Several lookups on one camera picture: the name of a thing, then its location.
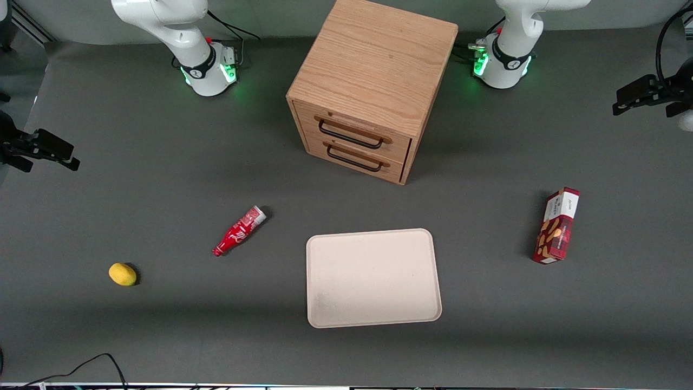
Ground red tartan cookie box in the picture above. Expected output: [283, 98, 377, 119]
[532, 187, 580, 265]

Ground beige plastic tray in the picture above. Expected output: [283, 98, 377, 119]
[306, 228, 443, 329]

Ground wooden drawer front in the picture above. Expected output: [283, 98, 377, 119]
[303, 132, 407, 184]
[294, 101, 413, 164]

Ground red cola bottle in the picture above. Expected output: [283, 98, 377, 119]
[212, 205, 268, 257]

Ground wooden drawer cabinet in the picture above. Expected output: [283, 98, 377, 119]
[286, 0, 459, 186]

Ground yellow lemon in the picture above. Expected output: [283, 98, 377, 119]
[108, 263, 138, 287]

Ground black metal drawer handle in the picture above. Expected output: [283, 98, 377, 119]
[326, 145, 383, 173]
[318, 120, 385, 150]

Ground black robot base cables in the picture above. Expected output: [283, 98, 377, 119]
[172, 10, 261, 69]
[454, 16, 507, 64]

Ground thin black floor cable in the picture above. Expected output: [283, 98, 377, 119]
[0, 353, 128, 390]

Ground black clamp mount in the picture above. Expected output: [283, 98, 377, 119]
[612, 57, 693, 118]
[0, 111, 81, 173]

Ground black cable loop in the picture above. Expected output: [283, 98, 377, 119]
[655, 4, 693, 90]

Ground aluminium frame rail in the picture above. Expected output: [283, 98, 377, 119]
[0, 0, 58, 53]

